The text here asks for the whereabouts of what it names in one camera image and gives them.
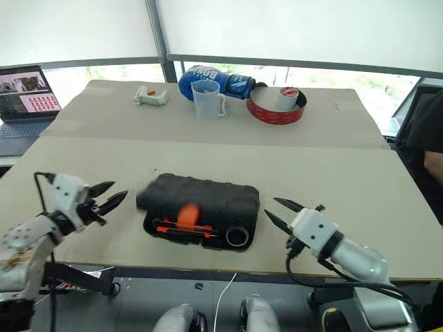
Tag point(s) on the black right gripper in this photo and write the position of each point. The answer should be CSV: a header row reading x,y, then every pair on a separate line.
x,y
295,246

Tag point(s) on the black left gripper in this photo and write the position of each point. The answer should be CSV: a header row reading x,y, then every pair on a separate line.
x,y
90,211

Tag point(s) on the black electrical tape roll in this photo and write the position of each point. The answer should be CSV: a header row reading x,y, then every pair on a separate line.
x,y
227,236

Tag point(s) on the black and orange screwdriver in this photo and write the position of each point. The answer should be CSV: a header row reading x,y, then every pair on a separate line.
x,y
166,229

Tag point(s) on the black tool case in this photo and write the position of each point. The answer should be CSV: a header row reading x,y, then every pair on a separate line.
x,y
214,193

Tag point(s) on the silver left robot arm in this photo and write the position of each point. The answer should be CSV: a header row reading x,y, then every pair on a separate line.
x,y
24,238

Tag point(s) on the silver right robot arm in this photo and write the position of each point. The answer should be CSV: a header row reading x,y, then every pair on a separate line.
x,y
360,263

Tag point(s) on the person's bare forearm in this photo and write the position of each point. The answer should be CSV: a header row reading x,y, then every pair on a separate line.
x,y
434,166

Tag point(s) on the brown cardboard sheet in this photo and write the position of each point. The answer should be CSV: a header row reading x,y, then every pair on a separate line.
x,y
138,124

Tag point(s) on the black stand bar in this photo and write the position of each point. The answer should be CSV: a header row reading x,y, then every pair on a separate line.
x,y
79,276

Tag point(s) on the red and black tape loop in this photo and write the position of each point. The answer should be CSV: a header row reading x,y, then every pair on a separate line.
x,y
270,117

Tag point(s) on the grey rounded shape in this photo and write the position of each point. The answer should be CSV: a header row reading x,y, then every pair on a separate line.
x,y
259,314
173,320

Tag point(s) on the white handheld tool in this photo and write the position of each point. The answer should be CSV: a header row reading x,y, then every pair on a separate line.
x,y
152,99

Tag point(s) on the white roll with red top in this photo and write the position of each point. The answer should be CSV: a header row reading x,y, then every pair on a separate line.
x,y
287,102

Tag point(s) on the black and yellow shoe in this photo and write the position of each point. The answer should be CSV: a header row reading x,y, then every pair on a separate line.
x,y
334,320

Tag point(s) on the clear plastic measuring cup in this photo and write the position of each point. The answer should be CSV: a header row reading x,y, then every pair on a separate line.
x,y
206,107

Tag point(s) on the open laptop computer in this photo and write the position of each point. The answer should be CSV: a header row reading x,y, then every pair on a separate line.
x,y
24,90

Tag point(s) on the grey metal base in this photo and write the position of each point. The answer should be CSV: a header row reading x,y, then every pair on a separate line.
x,y
384,307

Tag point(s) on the blue boxing glove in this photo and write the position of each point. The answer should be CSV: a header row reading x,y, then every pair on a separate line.
x,y
207,77

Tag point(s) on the person in black shirt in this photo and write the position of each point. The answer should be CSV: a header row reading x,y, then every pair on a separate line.
x,y
425,124

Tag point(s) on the white roller blind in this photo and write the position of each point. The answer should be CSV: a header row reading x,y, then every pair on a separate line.
x,y
294,27
76,27

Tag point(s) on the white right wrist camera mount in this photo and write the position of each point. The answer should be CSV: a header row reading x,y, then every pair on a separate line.
x,y
315,226

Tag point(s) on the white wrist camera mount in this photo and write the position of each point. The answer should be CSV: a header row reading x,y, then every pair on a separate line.
x,y
65,193
315,226

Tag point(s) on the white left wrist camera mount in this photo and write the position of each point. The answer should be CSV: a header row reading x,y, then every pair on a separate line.
x,y
65,193

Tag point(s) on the dark chair frame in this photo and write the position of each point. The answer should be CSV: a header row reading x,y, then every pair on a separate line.
x,y
401,110

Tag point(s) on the grey window frame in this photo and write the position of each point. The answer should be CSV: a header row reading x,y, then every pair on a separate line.
x,y
161,41

